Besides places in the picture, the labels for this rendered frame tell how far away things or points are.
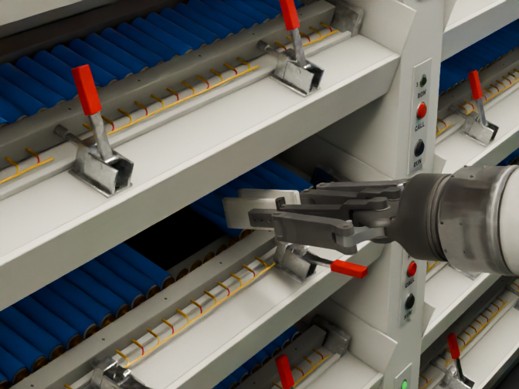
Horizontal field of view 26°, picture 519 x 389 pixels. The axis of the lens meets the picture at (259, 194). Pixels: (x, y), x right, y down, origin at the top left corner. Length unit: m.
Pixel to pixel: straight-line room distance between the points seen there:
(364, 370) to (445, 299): 0.20
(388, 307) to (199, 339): 0.34
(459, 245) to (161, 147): 0.25
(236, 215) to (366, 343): 0.31
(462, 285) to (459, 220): 0.61
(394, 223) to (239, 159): 0.14
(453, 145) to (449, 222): 0.51
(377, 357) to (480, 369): 0.40
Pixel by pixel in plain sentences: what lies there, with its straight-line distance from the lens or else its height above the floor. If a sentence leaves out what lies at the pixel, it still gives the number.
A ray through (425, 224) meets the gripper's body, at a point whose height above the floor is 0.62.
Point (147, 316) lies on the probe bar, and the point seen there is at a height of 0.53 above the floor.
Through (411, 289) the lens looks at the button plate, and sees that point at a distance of 1.32.
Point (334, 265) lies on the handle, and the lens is 1.08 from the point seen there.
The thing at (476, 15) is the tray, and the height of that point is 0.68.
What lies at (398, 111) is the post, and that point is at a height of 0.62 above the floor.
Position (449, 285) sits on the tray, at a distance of 1.50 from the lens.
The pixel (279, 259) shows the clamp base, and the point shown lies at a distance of 1.11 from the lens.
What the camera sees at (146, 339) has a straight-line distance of 0.98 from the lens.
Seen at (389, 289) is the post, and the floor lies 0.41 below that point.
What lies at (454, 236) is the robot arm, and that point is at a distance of 0.92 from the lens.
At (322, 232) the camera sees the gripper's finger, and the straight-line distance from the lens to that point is 0.97.
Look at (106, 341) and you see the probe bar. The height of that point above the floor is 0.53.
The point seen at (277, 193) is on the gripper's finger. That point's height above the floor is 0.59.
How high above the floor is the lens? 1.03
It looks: 24 degrees down
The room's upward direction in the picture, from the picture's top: straight up
